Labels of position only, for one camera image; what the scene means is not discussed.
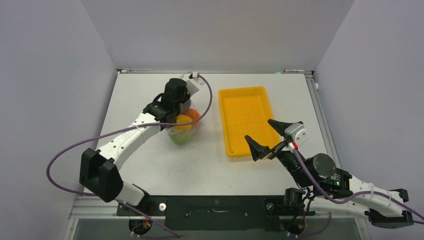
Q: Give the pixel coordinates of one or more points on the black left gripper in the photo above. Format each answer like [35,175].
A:
[186,95]

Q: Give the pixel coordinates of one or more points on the clear zip top bag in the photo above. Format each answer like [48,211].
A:
[196,125]

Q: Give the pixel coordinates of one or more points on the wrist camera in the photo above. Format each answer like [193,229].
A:
[194,83]
[297,134]

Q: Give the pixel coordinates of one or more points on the orange pumpkin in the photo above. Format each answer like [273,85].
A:
[193,114]

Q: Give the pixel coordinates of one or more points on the yellow plastic tray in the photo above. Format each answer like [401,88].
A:
[246,111]

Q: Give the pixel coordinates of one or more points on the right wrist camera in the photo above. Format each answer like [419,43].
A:
[297,134]

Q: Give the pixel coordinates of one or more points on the yellow bell pepper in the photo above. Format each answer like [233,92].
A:
[184,124]

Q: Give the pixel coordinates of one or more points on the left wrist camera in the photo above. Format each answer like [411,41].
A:
[194,83]

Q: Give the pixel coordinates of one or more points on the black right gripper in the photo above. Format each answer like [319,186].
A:
[258,150]

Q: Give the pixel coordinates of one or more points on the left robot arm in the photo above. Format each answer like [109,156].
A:
[99,169]

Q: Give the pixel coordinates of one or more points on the marker pen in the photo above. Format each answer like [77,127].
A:
[292,71]

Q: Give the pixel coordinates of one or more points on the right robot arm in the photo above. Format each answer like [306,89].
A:
[326,188]

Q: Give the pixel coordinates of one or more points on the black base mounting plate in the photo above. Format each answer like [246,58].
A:
[223,212]

